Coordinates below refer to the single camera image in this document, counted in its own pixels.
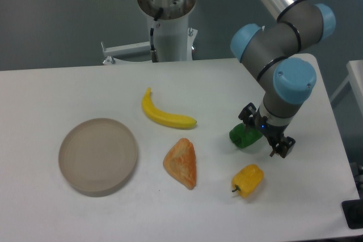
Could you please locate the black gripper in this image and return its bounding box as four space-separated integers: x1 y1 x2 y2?
238 103 296 158

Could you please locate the yellow bell pepper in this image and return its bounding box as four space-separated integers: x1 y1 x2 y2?
231 164 264 198

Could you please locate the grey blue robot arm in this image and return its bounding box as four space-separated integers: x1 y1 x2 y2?
137 0 336 157

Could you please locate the green bell pepper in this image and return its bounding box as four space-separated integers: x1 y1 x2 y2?
229 123 263 148

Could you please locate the orange triangular bread slice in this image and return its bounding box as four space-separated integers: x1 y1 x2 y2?
163 138 197 190

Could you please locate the yellow banana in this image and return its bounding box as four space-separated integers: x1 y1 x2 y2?
141 87 197 129

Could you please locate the white side table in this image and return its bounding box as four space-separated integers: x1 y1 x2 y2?
330 60 362 112

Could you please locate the black device at edge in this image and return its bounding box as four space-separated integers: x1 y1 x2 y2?
341 199 362 230

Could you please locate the beige round plate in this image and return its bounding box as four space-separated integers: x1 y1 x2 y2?
58 118 138 197

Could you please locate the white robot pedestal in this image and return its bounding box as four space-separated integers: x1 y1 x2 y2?
102 0 198 65

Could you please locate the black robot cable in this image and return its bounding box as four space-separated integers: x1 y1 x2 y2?
149 7 164 63

